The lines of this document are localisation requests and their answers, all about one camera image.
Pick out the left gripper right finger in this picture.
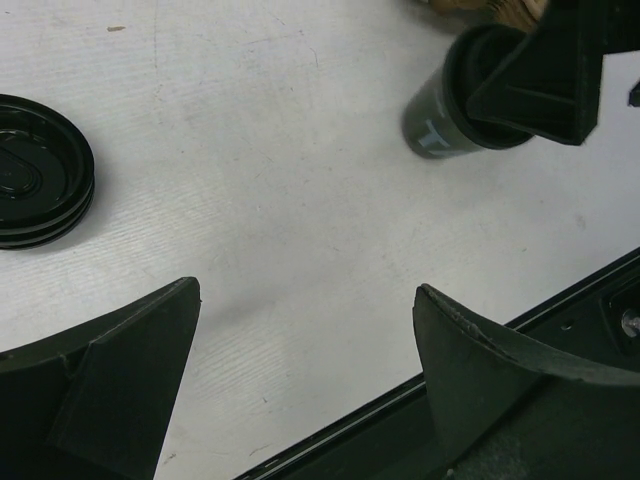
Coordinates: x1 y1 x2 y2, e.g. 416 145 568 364
413 284 639 479

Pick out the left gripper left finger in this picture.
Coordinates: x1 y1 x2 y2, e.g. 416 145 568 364
1 277 201 479

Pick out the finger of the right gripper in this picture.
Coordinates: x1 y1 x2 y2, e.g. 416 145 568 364
466 1 604 146

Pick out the brown cardboard cup carrier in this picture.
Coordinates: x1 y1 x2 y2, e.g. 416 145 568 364
424 0 549 32

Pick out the dark translucent cup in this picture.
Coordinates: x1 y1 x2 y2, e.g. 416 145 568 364
401 24 532 160

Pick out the black cup lid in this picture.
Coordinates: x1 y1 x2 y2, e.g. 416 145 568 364
443 24 533 151

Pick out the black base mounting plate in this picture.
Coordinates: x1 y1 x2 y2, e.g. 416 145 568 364
247 252 639 479

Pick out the stack of black cup lids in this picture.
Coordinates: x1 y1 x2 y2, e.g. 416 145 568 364
1 94 95 250

